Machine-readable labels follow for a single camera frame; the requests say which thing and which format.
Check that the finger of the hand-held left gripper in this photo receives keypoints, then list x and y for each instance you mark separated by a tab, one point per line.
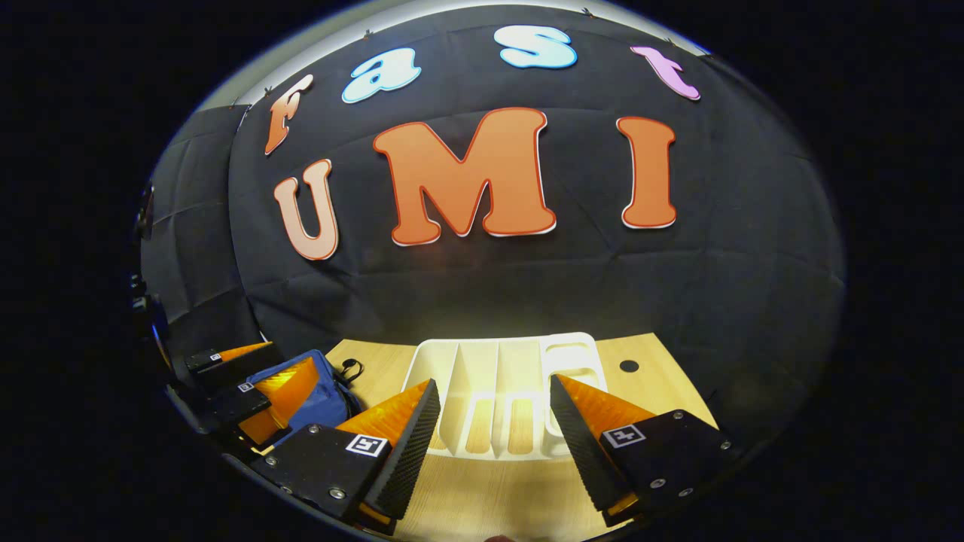
233	406
233	365

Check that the blue schoolbag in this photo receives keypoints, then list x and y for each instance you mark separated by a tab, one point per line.
331	399

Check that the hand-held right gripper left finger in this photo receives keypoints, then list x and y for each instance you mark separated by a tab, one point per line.
403	467

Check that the white bookshelf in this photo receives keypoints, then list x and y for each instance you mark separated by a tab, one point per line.
482	361

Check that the black round table grommet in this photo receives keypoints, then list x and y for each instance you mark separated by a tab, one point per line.
629	366

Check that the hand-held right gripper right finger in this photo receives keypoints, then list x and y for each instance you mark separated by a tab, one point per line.
581	452

